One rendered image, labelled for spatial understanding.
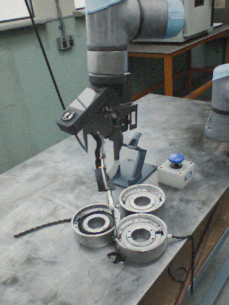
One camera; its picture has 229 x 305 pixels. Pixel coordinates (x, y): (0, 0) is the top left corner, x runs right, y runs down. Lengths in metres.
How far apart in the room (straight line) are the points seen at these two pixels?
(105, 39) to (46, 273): 0.45
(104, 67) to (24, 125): 1.90
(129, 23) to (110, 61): 0.07
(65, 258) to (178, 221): 0.26
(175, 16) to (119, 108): 0.20
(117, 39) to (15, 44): 1.81
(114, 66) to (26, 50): 1.85
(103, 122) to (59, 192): 0.32
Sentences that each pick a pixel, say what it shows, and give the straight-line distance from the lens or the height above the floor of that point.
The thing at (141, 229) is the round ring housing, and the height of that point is 0.83.
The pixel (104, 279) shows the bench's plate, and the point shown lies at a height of 0.80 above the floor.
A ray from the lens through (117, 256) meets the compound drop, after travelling 0.63.
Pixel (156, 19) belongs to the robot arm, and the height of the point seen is 1.21.
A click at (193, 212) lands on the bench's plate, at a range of 0.72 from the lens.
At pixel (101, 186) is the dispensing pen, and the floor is 0.92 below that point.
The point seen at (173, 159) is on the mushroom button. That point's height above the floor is 0.87.
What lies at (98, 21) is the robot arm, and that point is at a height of 1.22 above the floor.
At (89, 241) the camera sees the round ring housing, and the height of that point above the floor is 0.83.
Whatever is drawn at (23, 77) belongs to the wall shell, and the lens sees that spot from 2.36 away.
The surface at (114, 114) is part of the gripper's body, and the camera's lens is 0.57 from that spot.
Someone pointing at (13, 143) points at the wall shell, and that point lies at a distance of 2.39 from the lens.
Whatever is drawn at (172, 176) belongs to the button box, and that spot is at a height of 0.84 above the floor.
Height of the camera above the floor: 1.26
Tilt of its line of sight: 29 degrees down
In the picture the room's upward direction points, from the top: 7 degrees counter-clockwise
